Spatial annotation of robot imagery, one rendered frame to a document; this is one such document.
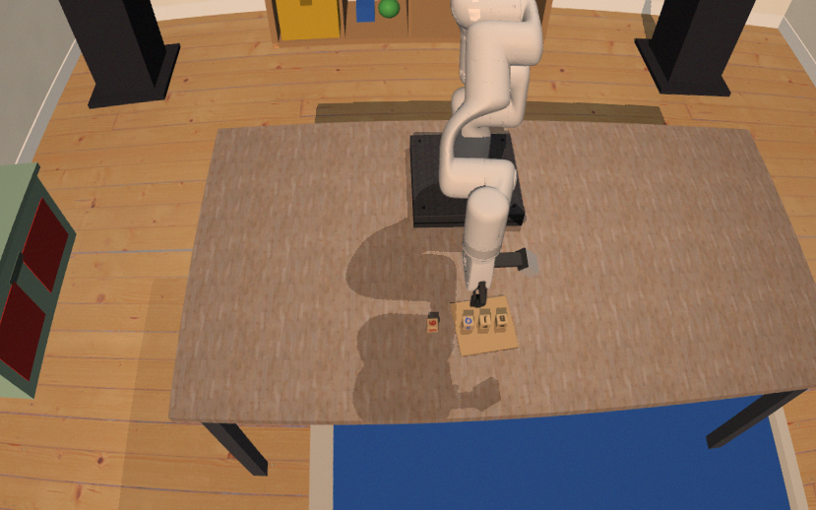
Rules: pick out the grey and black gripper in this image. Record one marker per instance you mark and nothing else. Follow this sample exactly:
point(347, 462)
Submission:
point(478, 272)

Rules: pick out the orange flat mat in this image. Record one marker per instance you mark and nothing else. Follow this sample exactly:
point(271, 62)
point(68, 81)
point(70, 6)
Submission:
point(484, 340)

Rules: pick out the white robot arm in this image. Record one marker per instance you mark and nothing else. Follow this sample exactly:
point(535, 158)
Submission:
point(495, 79)

